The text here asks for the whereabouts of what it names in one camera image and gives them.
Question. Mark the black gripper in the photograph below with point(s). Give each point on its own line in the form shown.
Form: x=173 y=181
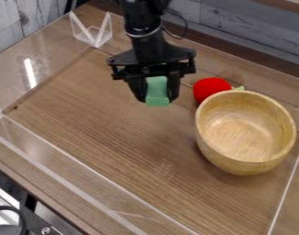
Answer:
x=175 y=64

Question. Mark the green rectangular block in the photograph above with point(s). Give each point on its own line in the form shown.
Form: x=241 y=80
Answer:
x=156 y=95

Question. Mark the light wooden bowl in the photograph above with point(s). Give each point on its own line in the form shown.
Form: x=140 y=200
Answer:
x=245 y=132

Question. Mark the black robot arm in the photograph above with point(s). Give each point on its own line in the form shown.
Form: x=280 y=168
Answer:
x=143 y=26

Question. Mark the small green object behind bowl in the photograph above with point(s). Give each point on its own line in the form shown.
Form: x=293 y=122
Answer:
x=239 y=88

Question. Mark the red ball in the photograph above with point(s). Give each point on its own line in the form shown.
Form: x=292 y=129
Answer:
x=208 y=86

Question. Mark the clear acrylic corner bracket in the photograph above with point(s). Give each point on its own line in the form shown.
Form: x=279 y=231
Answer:
x=92 y=35

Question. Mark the clear acrylic front wall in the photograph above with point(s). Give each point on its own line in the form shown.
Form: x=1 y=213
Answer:
x=92 y=202

